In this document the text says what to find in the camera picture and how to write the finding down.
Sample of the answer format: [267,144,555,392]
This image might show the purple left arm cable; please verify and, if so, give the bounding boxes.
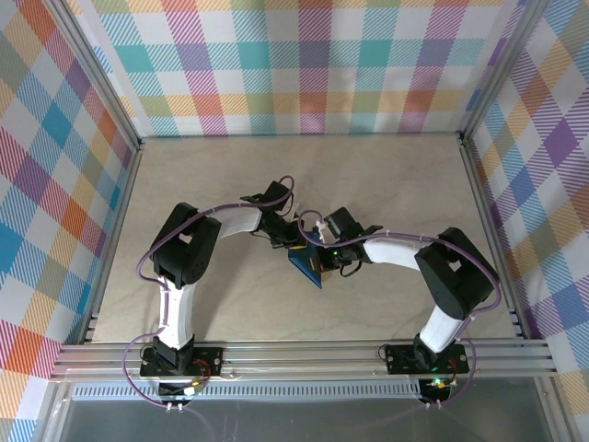
[122,174,298,409]

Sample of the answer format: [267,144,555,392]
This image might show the grey metal panel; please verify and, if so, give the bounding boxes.
[43,395,560,442]

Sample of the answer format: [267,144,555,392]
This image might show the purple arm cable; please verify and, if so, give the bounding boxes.
[296,209,502,409]
[122,174,298,409]

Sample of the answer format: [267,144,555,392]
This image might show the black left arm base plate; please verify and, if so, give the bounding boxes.
[139,347,225,378]

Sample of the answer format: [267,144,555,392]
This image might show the grey slotted cable duct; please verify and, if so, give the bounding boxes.
[71,384,424,401]

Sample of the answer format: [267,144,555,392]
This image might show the blue cloth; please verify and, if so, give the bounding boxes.
[286,229,326,290]

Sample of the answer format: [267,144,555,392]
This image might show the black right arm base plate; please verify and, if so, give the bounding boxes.
[384,343,470,375]

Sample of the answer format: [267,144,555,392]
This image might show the aluminium frame post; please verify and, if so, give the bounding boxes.
[457,0,556,142]
[45,0,143,153]

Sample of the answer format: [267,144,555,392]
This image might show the long aluminium frame rail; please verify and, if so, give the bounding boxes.
[49,339,560,382]

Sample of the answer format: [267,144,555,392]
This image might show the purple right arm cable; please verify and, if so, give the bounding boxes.
[296,209,502,409]

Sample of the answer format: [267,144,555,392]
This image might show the aluminium table side rail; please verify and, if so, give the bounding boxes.
[81,140,144,345]
[457,133,530,342]

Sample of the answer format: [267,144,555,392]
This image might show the small black circuit board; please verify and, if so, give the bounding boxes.
[419,376,459,402]
[157,378,206,401]

